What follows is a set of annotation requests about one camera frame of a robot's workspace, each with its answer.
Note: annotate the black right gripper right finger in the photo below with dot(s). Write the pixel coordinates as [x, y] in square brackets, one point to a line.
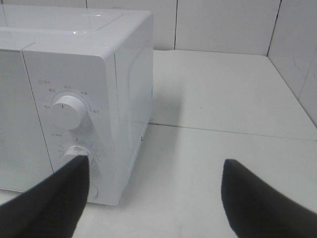
[254, 209]

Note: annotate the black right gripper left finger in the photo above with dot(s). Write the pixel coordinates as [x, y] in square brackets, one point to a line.
[52, 208]

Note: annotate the round white door button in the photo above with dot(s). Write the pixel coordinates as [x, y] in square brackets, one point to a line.
[93, 192]

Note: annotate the white microwave door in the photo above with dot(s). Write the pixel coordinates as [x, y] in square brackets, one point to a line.
[24, 160]

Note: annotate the white timer knob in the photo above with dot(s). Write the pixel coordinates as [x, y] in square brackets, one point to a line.
[77, 150]

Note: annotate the upper white power knob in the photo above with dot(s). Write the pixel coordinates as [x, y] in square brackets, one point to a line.
[68, 112]

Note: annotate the white microwave oven body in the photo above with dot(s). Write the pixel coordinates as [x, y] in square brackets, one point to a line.
[103, 57]

